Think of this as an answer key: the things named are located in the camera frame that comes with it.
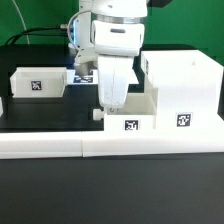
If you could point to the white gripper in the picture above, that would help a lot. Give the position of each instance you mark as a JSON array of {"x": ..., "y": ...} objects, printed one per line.
[{"x": 114, "y": 74}]

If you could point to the white front drawer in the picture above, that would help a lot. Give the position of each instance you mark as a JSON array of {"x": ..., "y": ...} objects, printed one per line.
[{"x": 138, "y": 114}]

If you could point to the white drawer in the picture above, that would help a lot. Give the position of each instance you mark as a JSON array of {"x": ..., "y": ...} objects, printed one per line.
[
  {"x": 38, "y": 82},
  {"x": 138, "y": 114}
]

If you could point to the white drawer cabinet box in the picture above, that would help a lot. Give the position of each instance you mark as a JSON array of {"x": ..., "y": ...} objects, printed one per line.
[{"x": 187, "y": 86}]

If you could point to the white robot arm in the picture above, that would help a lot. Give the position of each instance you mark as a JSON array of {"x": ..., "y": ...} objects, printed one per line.
[{"x": 108, "y": 35}]

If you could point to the white rear drawer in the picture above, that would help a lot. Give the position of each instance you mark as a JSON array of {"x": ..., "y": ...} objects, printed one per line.
[{"x": 38, "y": 82}]

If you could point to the white L-shaped fence bar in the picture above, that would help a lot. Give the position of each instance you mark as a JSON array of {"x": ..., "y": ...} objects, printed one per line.
[{"x": 151, "y": 142}]

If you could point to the white marker sheet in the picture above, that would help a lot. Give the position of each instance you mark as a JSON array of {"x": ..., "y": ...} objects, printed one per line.
[{"x": 74, "y": 79}]

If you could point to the white front fence bar left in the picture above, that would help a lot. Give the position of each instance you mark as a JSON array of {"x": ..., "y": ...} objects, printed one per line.
[{"x": 40, "y": 145}]

